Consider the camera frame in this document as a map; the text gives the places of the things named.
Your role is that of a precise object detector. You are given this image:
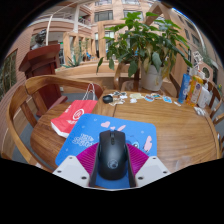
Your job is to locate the green potted plant, white pot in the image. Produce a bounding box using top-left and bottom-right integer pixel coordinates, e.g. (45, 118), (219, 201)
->
(96, 11), (194, 93)

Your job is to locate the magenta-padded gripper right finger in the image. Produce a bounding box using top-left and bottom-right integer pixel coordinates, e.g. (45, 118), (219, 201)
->
(125, 142), (172, 188)

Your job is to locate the orange dish soap bottle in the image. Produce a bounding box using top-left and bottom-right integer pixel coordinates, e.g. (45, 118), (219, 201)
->
(185, 74), (204, 108)

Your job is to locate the blue printed mouse pad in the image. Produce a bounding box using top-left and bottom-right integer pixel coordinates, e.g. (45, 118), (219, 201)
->
(54, 113), (158, 190)

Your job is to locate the spiky green agave plant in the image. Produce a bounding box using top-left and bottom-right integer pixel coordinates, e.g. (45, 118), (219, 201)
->
(63, 49), (85, 68)

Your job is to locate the clear plastic bag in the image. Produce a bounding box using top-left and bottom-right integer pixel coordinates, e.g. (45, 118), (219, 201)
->
(193, 106), (208, 117)

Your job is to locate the blue squeeze tube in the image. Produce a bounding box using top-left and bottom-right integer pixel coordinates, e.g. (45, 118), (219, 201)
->
(177, 73), (192, 105)

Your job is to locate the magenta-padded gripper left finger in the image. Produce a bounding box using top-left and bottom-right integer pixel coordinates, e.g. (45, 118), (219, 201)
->
(52, 142), (100, 188)

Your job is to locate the white cartoon sticker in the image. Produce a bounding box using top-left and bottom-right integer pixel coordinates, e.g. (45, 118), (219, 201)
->
(109, 90), (129, 107)

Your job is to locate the dark red wooden pedestal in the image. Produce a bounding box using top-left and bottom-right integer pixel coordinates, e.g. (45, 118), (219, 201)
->
(18, 44), (68, 118)

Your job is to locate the red paper bag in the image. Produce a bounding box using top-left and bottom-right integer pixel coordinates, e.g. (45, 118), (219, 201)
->
(50, 82), (98, 139)

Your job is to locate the small black round object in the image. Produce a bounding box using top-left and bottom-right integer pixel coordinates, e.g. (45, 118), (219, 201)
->
(102, 94), (114, 104)

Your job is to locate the white geometric sculpture on plinth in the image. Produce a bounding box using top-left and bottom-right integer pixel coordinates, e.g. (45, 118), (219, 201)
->
(191, 50), (205, 72)

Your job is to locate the black computer mouse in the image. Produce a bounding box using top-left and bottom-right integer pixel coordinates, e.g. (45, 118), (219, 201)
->
(97, 129), (129, 181)

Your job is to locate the long wooden planter box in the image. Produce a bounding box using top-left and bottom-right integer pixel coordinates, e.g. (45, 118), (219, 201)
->
(54, 62), (135, 90)

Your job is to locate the wooden armchair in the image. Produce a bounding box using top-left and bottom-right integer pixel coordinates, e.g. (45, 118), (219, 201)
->
(203, 78), (223, 118)
(5, 74), (105, 168)
(113, 61), (142, 93)
(213, 113), (224, 158)

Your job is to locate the dark bust statue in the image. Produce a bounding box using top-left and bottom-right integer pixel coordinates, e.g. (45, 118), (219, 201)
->
(31, 28), (48, 51)

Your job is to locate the pale cartoon sticker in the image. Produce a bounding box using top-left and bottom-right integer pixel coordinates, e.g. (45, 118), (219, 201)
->
(129, 92), (145, 101)

